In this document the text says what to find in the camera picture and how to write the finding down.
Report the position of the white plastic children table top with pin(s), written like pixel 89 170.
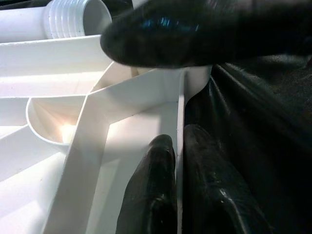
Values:
pixel 73 170

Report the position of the white plastic table leg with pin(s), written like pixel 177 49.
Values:
pixel 68 19

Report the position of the black plastic sheet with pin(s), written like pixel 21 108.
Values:
pixel 268 134

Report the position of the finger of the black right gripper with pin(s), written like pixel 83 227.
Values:
pixel 195 31

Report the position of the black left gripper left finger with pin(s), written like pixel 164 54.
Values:
pixel 151 195

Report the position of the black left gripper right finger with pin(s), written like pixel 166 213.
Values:
pixel 214 195

